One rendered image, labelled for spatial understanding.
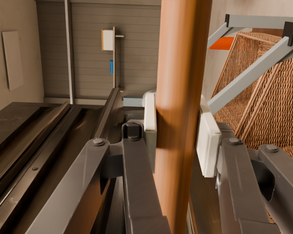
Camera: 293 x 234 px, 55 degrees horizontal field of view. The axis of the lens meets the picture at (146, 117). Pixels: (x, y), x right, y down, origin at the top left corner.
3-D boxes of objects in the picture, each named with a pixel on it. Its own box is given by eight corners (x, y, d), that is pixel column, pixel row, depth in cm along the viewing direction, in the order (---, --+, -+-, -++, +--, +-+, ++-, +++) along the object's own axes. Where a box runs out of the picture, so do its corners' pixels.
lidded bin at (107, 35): (115, 29, 745) (104, 29, 745) (113, 29, 705) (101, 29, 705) (115, 49, 762) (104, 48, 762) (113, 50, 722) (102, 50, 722)
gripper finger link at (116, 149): (142, 182, 15) (86, 180, 15) (144, 139, 20) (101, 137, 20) (143, 158, 14) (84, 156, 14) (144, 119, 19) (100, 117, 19)
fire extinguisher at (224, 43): (249, 31, 346) (196, 29, 346) (258, 32, 319) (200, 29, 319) (246, 55, 355) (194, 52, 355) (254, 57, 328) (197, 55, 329)
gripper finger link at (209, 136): (209, 133, 16) (222, 133, 16) (194, 93, 22) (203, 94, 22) (203, 178, 17) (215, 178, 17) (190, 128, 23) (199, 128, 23)
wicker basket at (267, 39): (289, 155, 125) (227, 152, 125) (249, 112, 177) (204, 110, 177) (317, 42, 107) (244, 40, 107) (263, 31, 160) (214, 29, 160)
